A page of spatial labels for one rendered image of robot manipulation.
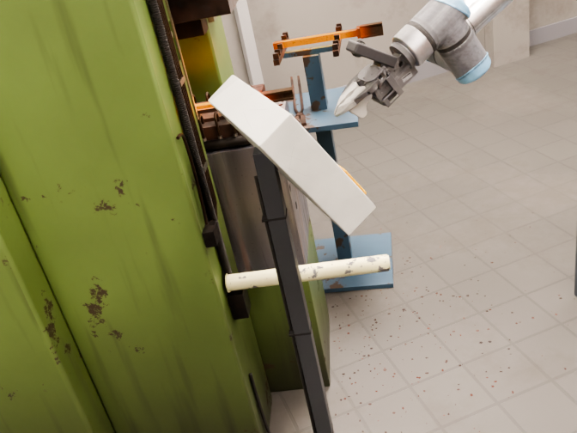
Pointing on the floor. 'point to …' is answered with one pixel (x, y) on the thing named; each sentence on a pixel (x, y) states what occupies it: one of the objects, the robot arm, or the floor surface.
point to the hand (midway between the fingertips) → (337, 109)
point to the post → (293, 288)
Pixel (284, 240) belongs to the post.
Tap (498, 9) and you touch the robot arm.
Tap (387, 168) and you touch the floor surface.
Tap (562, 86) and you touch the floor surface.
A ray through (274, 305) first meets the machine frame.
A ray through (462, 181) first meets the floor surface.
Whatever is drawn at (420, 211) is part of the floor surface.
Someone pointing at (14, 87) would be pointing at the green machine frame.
